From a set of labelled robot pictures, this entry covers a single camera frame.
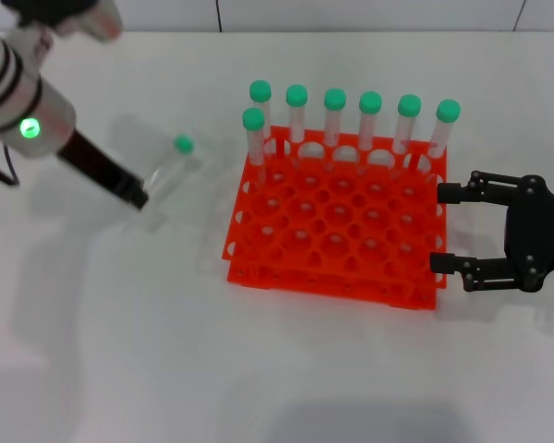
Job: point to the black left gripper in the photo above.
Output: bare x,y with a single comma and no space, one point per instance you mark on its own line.
94,161

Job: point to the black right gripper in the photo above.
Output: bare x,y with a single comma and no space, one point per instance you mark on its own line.
535,231

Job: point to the clear test tube green cap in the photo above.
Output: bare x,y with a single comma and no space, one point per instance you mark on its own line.
335,99
297,94
370,102
261,90
253,118
448,111
183,144
409,105

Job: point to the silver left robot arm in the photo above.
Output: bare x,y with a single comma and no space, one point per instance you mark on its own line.
37,106

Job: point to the orange test tube rack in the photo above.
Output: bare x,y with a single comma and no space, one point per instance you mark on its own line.
332,249

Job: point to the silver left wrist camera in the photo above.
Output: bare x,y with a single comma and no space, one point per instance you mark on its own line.
97,18

